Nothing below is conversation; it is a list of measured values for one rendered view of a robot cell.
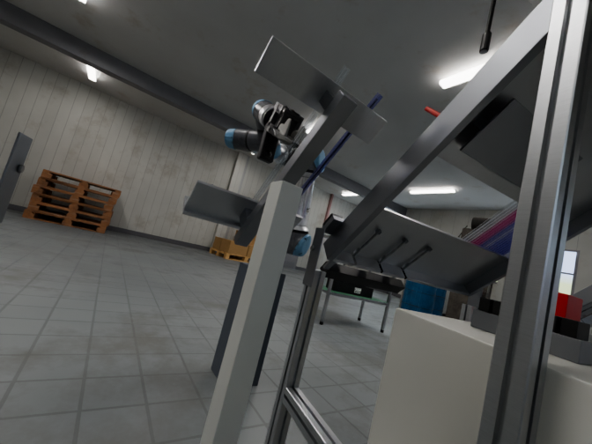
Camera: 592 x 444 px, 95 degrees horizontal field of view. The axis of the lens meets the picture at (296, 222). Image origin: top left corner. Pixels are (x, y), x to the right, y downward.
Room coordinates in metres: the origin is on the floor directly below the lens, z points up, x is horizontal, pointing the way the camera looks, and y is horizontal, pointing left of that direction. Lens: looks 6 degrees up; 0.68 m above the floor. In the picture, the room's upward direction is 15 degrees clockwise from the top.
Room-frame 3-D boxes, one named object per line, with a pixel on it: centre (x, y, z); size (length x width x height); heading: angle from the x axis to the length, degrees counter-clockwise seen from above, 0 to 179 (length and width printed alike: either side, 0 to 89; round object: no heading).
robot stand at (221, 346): (1.42, 0.11, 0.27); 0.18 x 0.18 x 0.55; 34
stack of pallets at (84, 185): (5.99, 4.74, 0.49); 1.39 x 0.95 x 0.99; 124
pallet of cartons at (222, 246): (8.11, 1.42, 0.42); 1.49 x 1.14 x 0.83; 124
